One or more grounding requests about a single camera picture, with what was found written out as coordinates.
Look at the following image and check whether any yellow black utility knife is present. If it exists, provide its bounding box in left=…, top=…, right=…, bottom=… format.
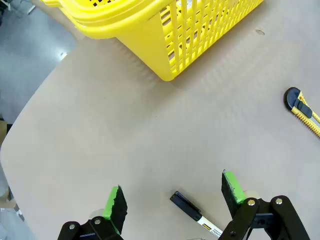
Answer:
left=283, top=86, right=320, bottom=138

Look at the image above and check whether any white marker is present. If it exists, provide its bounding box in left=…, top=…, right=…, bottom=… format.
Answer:
left=169, top=191, right=225, bottom=237

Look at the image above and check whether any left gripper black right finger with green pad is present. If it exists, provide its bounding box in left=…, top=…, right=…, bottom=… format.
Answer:
left=217, top=169, right=311, bottom=240

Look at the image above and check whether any yellow plastic shopping basket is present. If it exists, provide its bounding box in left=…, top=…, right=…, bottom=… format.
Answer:
left=39, top=0, right=265, bottom=82

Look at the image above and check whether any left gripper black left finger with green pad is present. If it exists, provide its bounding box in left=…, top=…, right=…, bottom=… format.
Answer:
left=57, top=184, right=129, bottom=240

